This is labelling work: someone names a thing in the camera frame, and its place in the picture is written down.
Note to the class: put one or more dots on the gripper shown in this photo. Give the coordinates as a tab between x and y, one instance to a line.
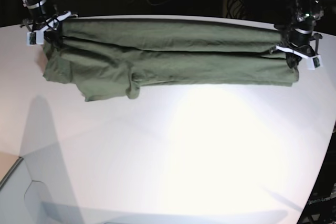
304	44
52	24

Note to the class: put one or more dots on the green t-shirt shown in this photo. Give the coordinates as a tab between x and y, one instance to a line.
108	58

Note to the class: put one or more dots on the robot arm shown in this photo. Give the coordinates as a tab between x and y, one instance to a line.
304	15
45	17

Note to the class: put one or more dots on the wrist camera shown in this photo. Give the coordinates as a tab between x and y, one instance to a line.
35	38
314	62

